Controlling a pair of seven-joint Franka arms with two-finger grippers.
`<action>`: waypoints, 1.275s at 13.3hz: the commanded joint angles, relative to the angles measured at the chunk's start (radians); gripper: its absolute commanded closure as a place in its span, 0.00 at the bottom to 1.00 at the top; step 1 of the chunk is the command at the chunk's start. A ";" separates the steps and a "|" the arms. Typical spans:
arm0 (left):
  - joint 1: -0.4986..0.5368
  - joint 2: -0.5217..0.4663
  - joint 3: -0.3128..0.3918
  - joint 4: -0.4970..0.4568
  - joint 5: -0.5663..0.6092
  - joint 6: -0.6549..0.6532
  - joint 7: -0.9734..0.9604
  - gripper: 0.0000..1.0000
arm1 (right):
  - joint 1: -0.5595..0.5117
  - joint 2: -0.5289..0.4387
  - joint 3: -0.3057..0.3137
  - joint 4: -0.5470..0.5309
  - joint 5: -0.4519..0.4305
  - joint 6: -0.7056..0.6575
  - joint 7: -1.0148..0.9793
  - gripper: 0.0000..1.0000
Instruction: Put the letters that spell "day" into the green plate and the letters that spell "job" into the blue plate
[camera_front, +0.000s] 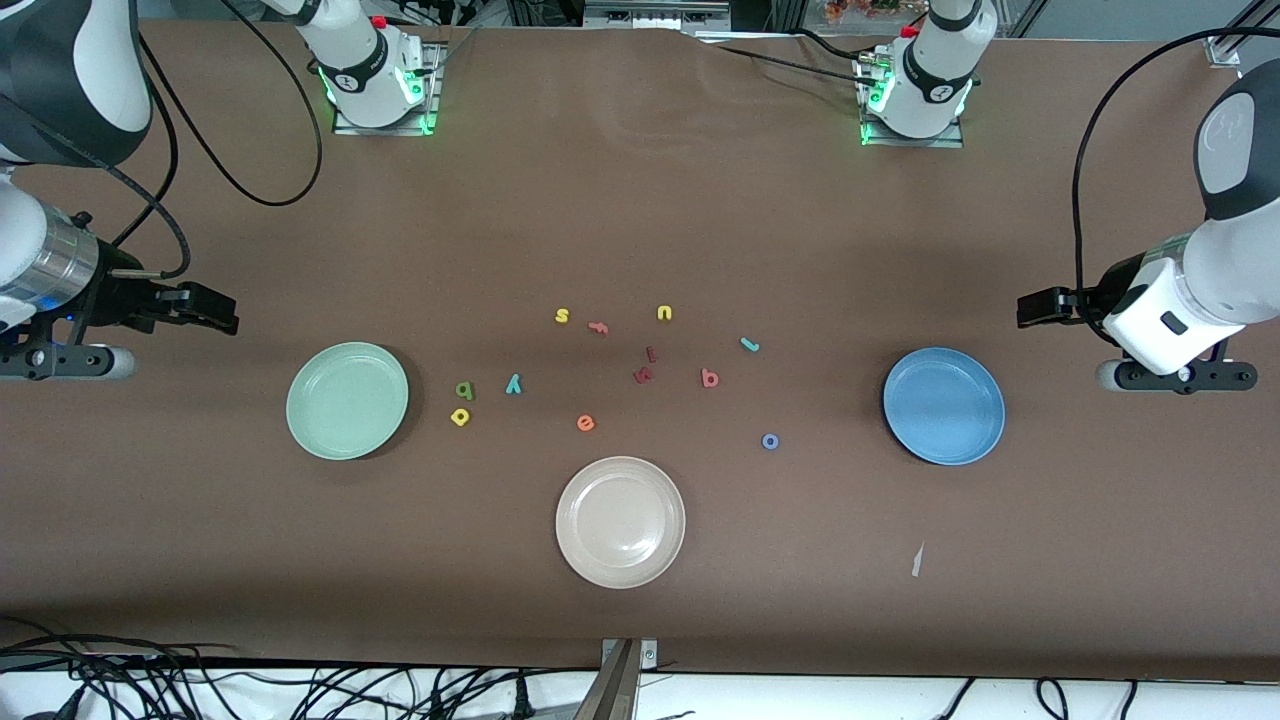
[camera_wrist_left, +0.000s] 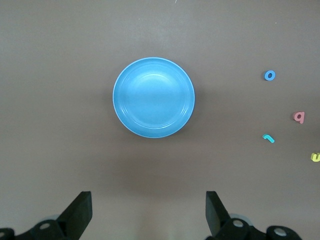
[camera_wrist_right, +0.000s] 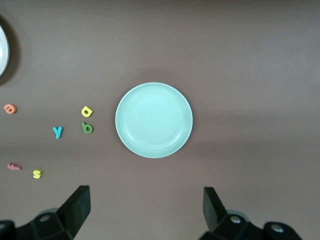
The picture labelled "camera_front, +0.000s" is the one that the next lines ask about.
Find orange dried flowers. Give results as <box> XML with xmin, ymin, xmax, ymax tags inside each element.
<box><xmin>825</xmin><ymin>0</ymin><xmax>906</xmax><ymax>23</ymax></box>

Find beige plate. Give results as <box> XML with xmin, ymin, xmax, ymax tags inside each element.
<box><xmin>555</xmin><ymin>456</ymin><xmax>687</xmax><ymax>590</ymax></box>

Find blue plate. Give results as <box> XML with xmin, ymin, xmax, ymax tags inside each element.
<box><xmin>882</xmin><ymin>347</ymin><xmax>1006</xmax><ymax>466</ymax></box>

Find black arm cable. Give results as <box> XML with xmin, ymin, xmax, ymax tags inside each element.
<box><xmin>100</xmin><ymin>0</ymin><xmax>323</xmax><ymax>281</ymax></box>
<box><xmin>1072</xmin><ymin>27</ymin><xmax>1280</xmax><ymax>311</ymax></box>

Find grey metal box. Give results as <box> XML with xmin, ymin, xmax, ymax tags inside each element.
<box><xmin>583</xmin><ymin>0</ymin><xmax>731</xmax><ymax>31</ymax></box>

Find pale green plate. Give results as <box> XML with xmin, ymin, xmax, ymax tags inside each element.
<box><xmin>286</xmin><ymin>342</ymin><xmax>410</xmax><ymax>461</ymax></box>

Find brown table cover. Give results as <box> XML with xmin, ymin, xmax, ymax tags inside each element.
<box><xmin>0</xmin><ymin>20</ymin><xmax>1280</xmax><ymax>683</ymax></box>

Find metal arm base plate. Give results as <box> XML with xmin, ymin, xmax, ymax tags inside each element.
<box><xmin>333</xmin><ymin>42</ymin><xmax>443</xmax><ymax>136</ymax></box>
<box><xmin>860</xmin><ymin>55</ymin><xmax>966</xmax><ymax>149</ymax></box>

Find metal camera bracket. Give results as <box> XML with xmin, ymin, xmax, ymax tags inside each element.
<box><xmin>598</xmin><ymin>638</ymin><xmax>659</xmax><ymax>720</ymax></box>

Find black base cable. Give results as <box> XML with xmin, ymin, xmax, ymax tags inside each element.
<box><xmin>795</xmin><ymin>27</ymin><xmax>873</xmax><ymax>61</ymax></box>
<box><xmin>715</xmin><ymin>45</ymin><xmax>873</xmax><ymax>86</ymax></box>

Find aluminium frame profile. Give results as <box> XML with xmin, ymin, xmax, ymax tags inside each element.
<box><xmin>1205</xmin><ymin>0</ymin><xmax>1280</xmax><ymax>69</ymax></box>

